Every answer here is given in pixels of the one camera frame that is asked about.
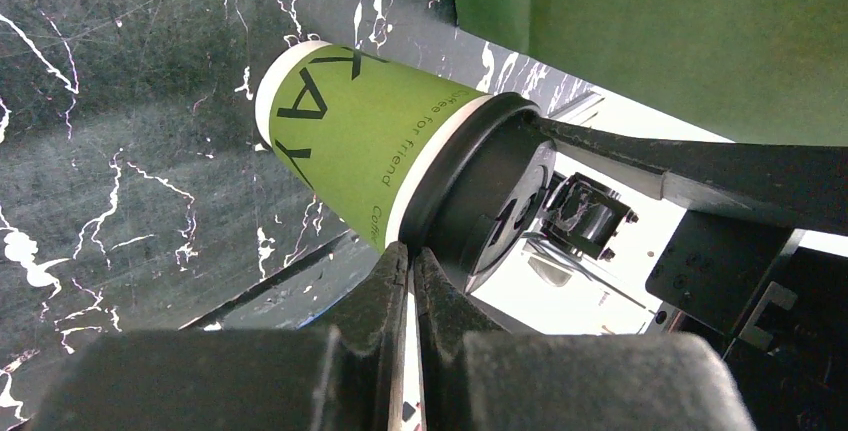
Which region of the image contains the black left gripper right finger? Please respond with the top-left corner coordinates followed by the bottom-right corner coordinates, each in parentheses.
top-left (412, 250), bottom-right (754, 430)

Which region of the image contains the green paper bag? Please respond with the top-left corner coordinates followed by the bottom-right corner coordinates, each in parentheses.
top-left (454, 0), bottom-right (847, 146)

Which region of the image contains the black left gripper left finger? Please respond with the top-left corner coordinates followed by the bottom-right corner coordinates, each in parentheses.
top-left (29, 242), bottom-right (409, 430)

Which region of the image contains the green paper cup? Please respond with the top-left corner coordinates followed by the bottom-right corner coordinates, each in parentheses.
top-left (254, 41), bottom-right (492, 251)

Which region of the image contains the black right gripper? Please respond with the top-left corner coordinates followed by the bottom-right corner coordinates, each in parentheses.
top-left (532, 118), bottom-right (847, 430)

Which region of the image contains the single black cup lid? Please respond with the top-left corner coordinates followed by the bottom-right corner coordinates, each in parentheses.
top-left (399, 92), bottom-right (556, 293)

